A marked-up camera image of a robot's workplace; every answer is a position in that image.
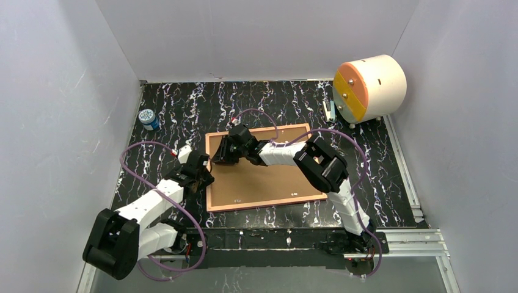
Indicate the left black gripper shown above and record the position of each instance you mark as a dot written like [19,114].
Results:
[201,175]

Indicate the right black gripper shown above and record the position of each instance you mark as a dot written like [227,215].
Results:
[226,149]

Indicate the pink wooden picture frame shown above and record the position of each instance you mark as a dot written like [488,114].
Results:
[280,134]

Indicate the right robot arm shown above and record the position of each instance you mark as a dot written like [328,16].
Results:
[322,165]

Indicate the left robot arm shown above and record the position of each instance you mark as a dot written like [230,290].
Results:
[122,237]

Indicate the blue lidded small jar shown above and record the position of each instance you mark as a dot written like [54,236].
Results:
[148,119]

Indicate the white cylindrical drawer unit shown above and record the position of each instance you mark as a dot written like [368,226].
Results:
[368,88]

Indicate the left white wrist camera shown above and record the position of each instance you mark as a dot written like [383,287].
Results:
[182,153]

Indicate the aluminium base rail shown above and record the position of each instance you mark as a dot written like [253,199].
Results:
[298,260]

